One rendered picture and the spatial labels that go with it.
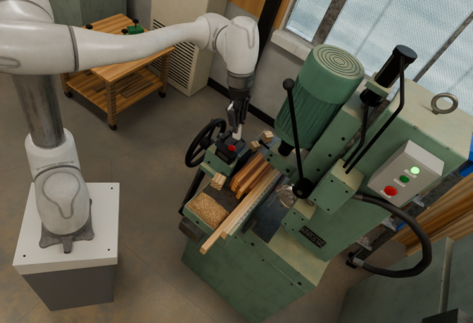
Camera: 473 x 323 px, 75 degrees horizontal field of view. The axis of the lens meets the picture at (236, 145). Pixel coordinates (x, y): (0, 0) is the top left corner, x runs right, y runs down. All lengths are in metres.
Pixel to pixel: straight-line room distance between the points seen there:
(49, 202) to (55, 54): 0.55
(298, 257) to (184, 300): 0.88
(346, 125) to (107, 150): 1.86
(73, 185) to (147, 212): 1.07
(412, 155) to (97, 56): 0.78
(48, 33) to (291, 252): 1.09
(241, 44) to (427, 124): 0.54
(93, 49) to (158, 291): 1.51
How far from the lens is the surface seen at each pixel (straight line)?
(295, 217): 1.11
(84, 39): 0.78
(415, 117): 0.90
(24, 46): 0.76
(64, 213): 1.18
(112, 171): 2.34
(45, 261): 1.35
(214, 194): 1.22
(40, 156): 1.24
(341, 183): 0.94
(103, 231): 1.37
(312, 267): 1.35
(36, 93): 1.05
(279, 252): 1.31
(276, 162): 1.23
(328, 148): 1.04
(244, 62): 0.96
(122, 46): 0.81
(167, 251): 2.06
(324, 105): 0.96
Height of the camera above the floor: 1.93
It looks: 47 degrees down
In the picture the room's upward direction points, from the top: 23 degrees clockwise
